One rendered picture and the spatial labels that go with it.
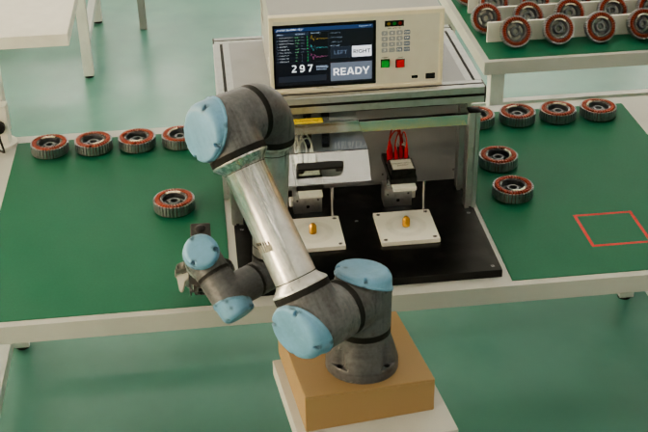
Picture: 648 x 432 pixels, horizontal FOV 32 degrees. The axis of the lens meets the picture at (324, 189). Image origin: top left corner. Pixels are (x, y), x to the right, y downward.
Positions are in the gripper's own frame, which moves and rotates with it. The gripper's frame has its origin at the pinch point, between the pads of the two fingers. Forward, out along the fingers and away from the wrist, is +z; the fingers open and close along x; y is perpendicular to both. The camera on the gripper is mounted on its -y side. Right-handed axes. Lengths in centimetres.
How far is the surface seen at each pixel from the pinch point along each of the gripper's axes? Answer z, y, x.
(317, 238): 14.4, -8.6, 28.8
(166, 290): 6.8, 2.7, -9.7
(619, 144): 50, -37, 125
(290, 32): -8, -56, 25
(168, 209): 29.4, -23.0, -9.0
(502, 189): 26, -21, 81
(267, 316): 2.4, 11.8, 14.0
